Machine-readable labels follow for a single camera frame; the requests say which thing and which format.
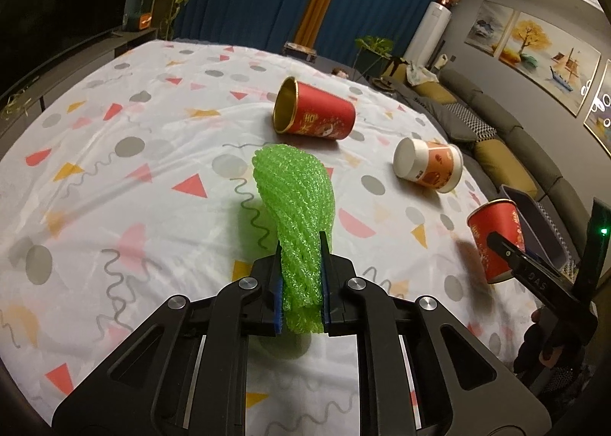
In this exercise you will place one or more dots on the dark television cabinet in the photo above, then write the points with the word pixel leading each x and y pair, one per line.
pixel 95 46

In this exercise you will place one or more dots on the patterned white sheet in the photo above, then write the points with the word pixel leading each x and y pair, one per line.
pixel 143 178

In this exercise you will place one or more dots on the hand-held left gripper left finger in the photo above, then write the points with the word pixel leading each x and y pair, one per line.
pixel 278 304

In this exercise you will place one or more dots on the grey green sofa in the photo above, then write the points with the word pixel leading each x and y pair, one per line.
pixel 506 125

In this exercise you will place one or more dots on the black white patterned pillow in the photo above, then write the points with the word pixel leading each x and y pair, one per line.
pixel 475 123

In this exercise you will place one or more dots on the leafy potted plant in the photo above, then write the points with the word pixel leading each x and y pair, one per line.
pixel 374 45

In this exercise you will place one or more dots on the flat patterned box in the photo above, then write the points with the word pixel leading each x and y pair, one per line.
pixel 300 50

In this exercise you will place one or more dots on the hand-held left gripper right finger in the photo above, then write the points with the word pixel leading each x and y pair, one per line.
pixel 325 304

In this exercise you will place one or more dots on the small landscape painting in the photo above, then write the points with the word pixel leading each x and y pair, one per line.
pixel 489 27

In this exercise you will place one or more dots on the green foam net sleeve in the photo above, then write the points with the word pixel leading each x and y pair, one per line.
pixel 291 187

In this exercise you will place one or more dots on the black cloth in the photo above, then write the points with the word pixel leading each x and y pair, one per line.
pixel 395 69

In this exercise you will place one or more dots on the person's right hand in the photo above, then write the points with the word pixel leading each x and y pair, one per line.
pixel 539 345

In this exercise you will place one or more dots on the orange box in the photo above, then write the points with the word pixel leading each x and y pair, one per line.
pixel 139 22

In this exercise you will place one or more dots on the dark framed painting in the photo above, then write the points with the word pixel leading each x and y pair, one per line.
pixel 600 111

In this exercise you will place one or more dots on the large yellow tree painting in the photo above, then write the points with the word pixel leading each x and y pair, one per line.
pixel 549 61

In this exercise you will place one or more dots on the white standing air conditioner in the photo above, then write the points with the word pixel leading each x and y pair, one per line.
pixel 427 37

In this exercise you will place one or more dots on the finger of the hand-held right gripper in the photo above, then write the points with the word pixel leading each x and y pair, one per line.
pixel 506 247

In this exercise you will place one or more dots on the metal plant stand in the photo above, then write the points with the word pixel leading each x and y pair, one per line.
pixel 370 67

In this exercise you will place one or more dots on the white cloth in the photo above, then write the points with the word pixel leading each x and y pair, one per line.
pixel 420 74

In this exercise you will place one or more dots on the grey plastic bin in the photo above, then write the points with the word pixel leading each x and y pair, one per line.
pixel 534 226

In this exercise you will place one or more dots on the dark tea tray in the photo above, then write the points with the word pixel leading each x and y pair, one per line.
pixel 384 84

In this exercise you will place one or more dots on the white orange paper cup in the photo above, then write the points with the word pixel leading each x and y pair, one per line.
pixel 434 166

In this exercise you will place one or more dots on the small mustard pillow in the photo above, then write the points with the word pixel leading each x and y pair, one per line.
pixel 432 92

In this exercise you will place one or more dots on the small pink object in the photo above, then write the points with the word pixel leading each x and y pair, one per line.
pixel 341 72

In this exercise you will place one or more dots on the grey pillow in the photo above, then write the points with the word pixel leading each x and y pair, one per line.
pixel 444 118

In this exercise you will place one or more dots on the red paper cup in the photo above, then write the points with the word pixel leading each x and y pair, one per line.
pixel 496 230
pixel 320 116

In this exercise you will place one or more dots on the large mustard pillow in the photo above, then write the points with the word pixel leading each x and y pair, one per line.
pixel 506 168

